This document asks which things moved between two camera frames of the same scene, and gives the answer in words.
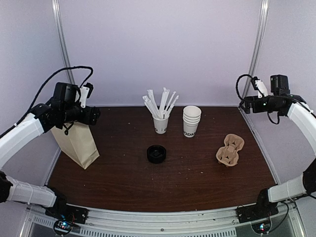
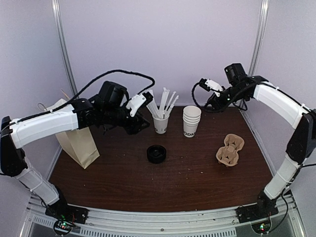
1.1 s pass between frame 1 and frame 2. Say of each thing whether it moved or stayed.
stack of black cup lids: stayed
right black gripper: moved
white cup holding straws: stayed
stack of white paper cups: stayed
